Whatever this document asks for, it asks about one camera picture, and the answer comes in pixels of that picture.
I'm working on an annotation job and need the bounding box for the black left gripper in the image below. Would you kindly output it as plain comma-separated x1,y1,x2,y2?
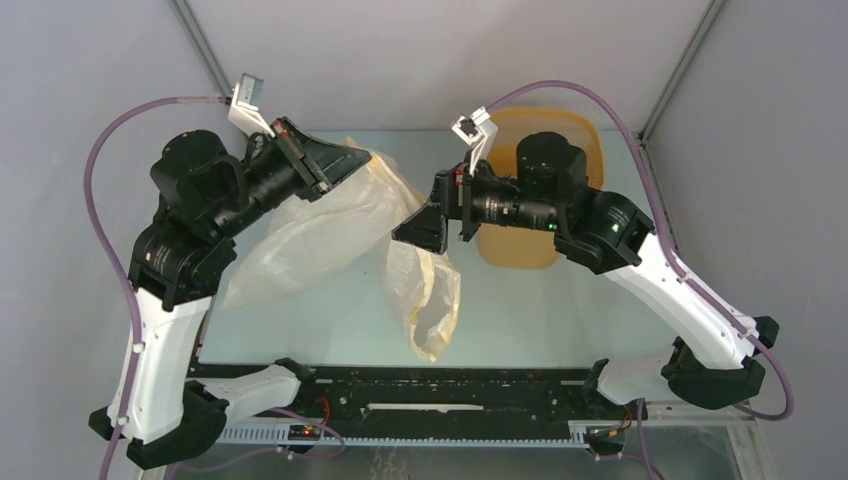
212,115,373,238

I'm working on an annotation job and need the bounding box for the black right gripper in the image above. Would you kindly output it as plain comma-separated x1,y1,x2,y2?
391,150,561,255

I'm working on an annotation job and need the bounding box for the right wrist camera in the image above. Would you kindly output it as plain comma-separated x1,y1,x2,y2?
451,107,498,176

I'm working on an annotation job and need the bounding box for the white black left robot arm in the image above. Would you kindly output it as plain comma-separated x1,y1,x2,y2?
89,117,371,470

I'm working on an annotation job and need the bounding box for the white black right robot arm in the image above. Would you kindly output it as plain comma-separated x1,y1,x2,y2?
392,132,779,418

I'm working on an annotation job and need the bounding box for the small electronics board with leds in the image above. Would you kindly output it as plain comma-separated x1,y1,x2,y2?
287,425,323,441

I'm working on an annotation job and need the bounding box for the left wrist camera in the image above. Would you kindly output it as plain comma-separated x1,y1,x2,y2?
227,73,274,137

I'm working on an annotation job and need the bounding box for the aluminium frame post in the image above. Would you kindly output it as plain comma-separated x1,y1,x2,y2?
639,0,729,146
166,0,232,96

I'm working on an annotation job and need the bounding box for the aluminium frame post left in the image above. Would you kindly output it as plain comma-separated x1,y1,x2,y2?
166,0,232,96

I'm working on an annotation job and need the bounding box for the translucent cream trash bag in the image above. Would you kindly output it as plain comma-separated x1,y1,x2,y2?
223,151,461,363

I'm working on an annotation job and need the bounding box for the aluminium frame post right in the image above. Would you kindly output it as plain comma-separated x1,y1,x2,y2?
639,0,729,146

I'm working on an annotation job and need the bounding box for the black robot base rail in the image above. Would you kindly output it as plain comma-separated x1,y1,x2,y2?
218,359,704,458

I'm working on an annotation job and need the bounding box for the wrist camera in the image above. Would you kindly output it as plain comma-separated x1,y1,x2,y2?
451,107,498,176
227,73,274,137

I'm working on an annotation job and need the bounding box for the orange slotted plastic trash bin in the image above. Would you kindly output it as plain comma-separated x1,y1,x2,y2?
475,107,605,269

